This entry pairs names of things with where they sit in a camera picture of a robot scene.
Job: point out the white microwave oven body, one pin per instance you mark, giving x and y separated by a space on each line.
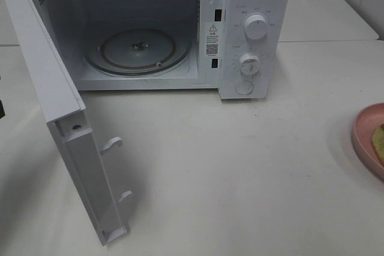
215 28

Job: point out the pink round plate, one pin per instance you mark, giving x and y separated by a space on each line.
364 126

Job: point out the white bread sandwich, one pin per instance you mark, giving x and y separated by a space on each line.
378 142

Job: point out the white microwave door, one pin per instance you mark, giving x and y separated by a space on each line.
65 115

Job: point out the glass microwave turntable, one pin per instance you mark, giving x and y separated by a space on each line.
136 52

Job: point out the white microwave knob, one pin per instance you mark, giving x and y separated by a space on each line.
256 26
249 64

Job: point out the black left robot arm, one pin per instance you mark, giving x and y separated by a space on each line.
2 112

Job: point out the white round door button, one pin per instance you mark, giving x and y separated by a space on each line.
244 87

